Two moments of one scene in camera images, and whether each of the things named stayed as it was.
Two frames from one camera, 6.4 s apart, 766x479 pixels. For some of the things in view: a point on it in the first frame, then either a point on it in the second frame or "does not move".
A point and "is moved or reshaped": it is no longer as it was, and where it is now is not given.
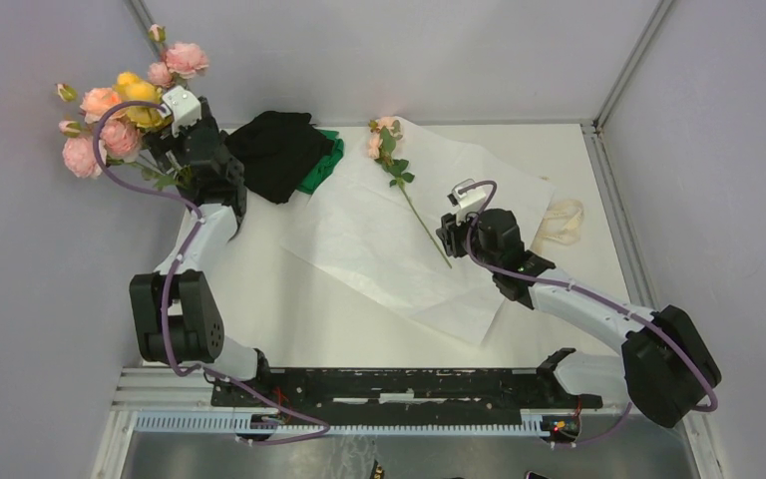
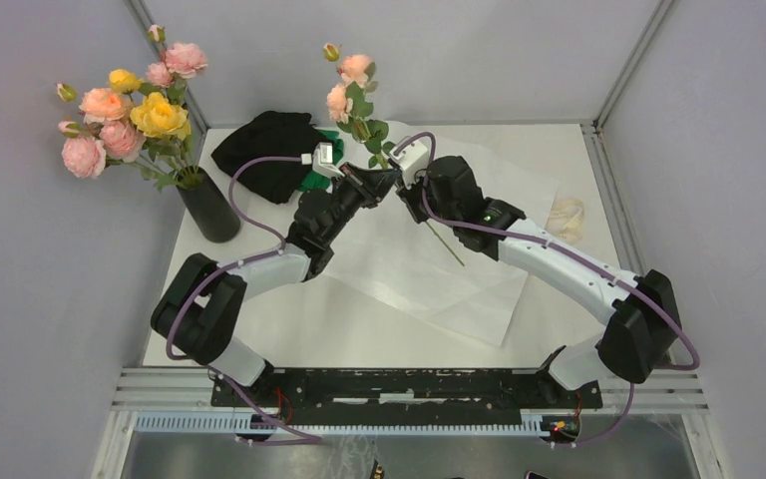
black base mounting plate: x=403 y=395 does not move
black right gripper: x=450 y=233 to x=410 y=196
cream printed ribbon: x=561 y=222 does not move
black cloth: x=279 y=152 does not move
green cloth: x=325 y=168 does not move
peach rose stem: x=384 y=133 is moved or reshaped
